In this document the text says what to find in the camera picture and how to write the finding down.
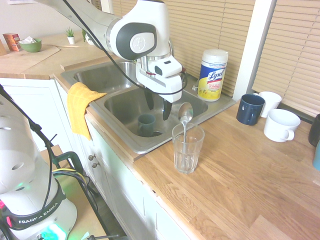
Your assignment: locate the wide white mug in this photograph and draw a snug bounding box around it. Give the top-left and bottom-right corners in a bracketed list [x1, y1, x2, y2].
[263, 108, 302, 143]

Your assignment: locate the leafy plant in white pot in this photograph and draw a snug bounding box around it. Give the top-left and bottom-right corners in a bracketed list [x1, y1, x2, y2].
[81, 28, 96, 46]

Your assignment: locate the grey-green mug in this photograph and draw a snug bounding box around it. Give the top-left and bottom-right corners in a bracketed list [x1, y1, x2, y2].
[136, 113, 157, 137]

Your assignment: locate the navy blue mug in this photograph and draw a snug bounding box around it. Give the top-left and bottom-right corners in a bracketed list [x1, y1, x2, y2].
[235, 93, 266, 127]

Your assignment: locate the green clamp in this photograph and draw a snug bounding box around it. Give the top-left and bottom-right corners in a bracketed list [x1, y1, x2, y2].
[50, 150, 86, 176]

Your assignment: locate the stainless steel double sink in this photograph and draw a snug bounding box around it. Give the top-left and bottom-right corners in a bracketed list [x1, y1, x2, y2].
[59, 59, 237, 155]

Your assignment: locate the beige window blind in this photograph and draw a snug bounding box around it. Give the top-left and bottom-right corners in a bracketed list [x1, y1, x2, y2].
[251, 0, 320, 118]
[111, 0, 256, 98]

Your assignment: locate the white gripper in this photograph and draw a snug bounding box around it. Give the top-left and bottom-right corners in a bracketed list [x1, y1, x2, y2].
[136, 61, 183, 122]

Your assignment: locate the clear drinking glass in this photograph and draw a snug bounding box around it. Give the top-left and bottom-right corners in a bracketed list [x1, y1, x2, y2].
[171, 122, 206, 175]

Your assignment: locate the orange cardboard box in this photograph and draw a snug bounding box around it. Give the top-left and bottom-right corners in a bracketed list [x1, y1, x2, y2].
[2, 32, 23, 53]

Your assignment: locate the small plant in white pot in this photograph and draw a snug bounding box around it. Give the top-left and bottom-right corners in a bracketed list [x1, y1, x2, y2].
[65, 26, 77, 45]

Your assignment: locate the black camera stand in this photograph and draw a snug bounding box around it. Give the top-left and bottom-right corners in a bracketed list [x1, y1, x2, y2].
[0, 84, 121, 240]

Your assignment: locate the wooden cutting board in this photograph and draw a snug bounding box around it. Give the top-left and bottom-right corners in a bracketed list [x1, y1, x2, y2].
[0, 44, 61, 74]

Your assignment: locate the teal mug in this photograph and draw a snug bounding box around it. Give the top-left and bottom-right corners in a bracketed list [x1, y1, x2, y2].
[312, 139, 320, 172]

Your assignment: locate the Lysol wipes canister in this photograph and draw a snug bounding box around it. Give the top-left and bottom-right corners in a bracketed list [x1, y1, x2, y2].
[197, 48, 230, 102]

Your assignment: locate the crumpled white paper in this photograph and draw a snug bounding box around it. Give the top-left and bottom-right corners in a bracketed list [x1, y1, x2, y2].
[19, 35, 38, 45]

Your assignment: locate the black mug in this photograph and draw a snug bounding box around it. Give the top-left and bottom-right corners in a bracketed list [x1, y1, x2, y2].
[307, 113, 320, 148]

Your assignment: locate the white base cabinet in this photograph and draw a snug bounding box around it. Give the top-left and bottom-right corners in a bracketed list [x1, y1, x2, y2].
[0, 77, 198, 240]

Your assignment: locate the green bowl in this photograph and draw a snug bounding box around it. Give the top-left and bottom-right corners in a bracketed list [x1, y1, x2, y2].
[18, 37, 43, 54]

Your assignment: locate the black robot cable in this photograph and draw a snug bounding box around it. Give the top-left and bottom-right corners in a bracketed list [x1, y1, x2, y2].
[61, 0, 188, 95]

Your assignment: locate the tall white mug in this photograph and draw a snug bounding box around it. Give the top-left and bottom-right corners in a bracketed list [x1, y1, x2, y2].
[252, 90, 283, 119]

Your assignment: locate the silver metal spoon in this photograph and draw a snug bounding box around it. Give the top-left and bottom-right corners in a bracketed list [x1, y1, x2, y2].
[177, 101, 194, 169]

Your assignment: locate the yellow dish cloth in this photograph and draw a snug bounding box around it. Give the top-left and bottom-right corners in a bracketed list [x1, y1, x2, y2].
[66, 81, 108, 142]

